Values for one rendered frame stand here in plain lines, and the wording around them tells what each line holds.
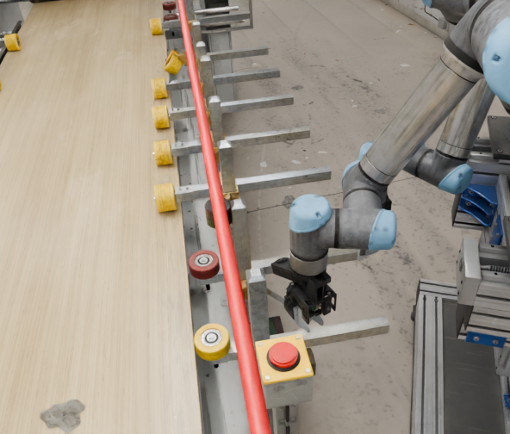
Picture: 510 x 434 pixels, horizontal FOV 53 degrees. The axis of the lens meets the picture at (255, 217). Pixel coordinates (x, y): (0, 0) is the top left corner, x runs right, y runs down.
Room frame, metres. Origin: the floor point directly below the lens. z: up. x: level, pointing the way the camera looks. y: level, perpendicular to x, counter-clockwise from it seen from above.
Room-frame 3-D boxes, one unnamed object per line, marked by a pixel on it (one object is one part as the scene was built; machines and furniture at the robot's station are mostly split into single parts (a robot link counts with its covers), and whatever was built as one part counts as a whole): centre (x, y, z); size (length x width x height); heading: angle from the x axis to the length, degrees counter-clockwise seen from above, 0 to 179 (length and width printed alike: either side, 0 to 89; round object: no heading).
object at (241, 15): (2.71, 0.20, 0.95); 0.50 x 0.04 x 0.04; 97
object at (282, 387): (0.42, -0.03, 1.18); 0.07 x 0.07 x 0.08; 7
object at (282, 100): (1.72, 0.08, 0.95); 0.50 x 0.04 x 0.04; 97
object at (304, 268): (0.72, -0.10, 1.12); 0.08 x 0.08 x 0.05
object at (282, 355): (0.42, -0.03, 1.22); 0.04 x 0.04 x 0.02
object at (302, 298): (0.71, -0.10, 1.04); 0.09 x 0.08 x 0.12; 27
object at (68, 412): (0.55, 0.41, 0.91); 0.09 x 0.07 x 0.02; 75
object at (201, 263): (0.96, 0.14, 0.85); 0.08 x 0.08 x 0.11
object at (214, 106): (1.43, 0.10, 0.89); 0.03 x 0.03 x 0.48; 7
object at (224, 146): (1.18, 0.07, 0.89); 0.03 x 0.03 x 0.48; 7
